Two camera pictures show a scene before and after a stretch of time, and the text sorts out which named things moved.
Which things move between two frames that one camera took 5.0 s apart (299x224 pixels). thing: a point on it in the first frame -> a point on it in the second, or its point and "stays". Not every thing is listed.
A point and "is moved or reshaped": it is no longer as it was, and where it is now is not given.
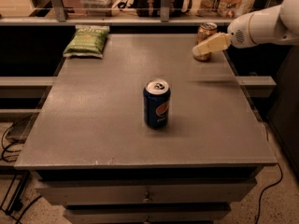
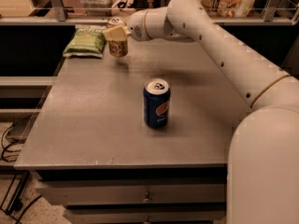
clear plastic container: [96, 1] stays
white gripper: [239, 35] -> [135, 26]
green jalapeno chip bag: [87, 41] stays
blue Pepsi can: [156, 104] stays
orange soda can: [206, 30] is moved or reshaped
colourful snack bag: [226, 0] stays
